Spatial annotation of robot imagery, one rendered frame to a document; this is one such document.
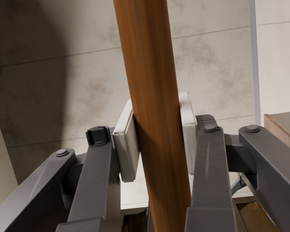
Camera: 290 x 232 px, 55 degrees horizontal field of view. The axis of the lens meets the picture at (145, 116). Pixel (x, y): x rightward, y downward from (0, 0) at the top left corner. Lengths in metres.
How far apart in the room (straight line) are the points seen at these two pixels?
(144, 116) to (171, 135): 0.02
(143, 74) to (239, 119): 4.00
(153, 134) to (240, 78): 3.86
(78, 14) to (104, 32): 0.41
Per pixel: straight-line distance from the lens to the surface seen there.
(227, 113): 4.08
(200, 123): 0.16
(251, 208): 2.07
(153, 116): 0.16
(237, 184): 1.26
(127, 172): 0.15
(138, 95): 0.16
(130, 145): 0.15
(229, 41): 3.93
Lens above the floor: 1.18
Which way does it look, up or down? 6 degrees up
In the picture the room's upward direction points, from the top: 98 degrees counter-clockwise
